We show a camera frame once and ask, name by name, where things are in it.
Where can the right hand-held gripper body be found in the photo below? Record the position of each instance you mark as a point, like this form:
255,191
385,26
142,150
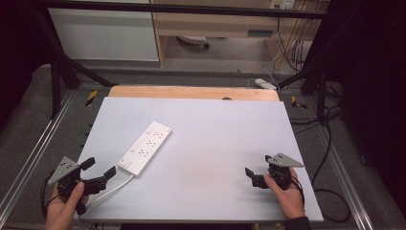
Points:
281,174

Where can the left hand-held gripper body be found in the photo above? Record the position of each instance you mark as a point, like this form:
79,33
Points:
68,182

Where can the person's right hand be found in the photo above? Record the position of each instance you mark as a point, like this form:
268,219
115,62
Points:
290,201

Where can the person's left hand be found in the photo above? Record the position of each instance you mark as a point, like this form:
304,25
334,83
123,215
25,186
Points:
62,212

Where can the yellow black floor tape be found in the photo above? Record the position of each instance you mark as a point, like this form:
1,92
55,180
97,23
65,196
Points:
297,103
91,97

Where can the small white floor power strip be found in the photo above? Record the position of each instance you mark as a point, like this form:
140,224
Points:
265,84

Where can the light wooden table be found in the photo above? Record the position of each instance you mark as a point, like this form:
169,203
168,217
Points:
191,93

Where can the white cabinet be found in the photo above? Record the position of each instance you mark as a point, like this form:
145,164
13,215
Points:
102,35

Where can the white chair base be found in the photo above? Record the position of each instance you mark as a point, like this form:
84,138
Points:
194,40

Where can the light wooden desk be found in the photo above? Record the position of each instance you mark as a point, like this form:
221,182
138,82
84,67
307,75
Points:
217,24

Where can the aluminium floor rail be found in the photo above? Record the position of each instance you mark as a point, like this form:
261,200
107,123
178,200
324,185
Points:
346,179
35,150

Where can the white wall socket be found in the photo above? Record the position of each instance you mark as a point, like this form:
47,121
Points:
282,4

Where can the black metal frame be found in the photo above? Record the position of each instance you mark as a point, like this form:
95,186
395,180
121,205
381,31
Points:
191,9

